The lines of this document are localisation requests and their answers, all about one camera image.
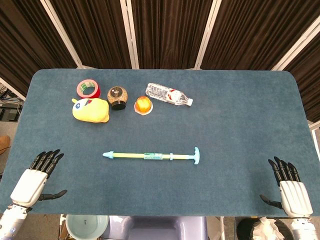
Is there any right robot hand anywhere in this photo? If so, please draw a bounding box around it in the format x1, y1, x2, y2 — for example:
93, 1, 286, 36
259, 156, 314, 219

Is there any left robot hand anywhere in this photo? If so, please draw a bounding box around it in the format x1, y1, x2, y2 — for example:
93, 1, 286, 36
9, 149, 68, 208

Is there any blue yellow water pump toy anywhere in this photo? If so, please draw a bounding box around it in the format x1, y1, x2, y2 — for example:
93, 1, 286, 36
113, 147, 201, 166

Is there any crumpled white paper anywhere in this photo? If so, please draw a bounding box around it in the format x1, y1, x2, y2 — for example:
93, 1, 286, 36
252, 216, 286, 240

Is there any white table leg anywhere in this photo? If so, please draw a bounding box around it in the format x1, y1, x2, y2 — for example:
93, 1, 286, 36
216, 216, 226, 240
59, 213, 68, 240

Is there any black trash bin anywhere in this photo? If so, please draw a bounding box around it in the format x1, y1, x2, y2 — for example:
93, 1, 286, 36
234, 216, 295, 240

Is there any light blue bowl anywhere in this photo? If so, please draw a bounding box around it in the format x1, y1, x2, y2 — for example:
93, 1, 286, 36
65, 214, 110, 240

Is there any black equipment box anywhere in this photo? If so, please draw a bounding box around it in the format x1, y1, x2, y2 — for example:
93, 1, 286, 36
0, 106, 19, 121

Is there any yellow plush toy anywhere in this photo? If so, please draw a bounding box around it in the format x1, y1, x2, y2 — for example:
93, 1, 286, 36
71, 97, 111, 124

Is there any red tape roll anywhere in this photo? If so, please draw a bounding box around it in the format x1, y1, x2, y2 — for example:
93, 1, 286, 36
76, 78, 102, 99

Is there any dark brown curtain panel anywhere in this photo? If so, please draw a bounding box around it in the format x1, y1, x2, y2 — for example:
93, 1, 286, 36
283, 37, 320, 123
48, 0, 133, 70
201, 0, 320, 71
130, 0, 215, 70
0, 0, 78, 97

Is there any dark round jar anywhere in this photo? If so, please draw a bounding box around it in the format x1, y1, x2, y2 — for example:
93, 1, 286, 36
107, 86, 129, 111

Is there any lavender robot torso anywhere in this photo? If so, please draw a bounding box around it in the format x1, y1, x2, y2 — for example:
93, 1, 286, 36
103, 215, 208, 240

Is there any blue felt table mat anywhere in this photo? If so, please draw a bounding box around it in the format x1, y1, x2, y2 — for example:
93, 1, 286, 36
0, 69, 320, 217

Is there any orange jelly cup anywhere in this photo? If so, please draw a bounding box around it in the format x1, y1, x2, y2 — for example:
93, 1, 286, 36
133, 95, 154, 116

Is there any clear plastic water bottle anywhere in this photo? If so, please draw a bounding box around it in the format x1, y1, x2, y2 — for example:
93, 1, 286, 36
145, 82, 194, 107

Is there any white metal frame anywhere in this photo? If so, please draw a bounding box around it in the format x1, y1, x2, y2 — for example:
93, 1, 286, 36
308, 120, 320, 141

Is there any white partition frame post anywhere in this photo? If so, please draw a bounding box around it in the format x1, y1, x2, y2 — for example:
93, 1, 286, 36
119, 0, 140, 70
194, 0, 223, 70
39, 0, 85, 69
0, 76, 26, 101
271, 16, 320, 72

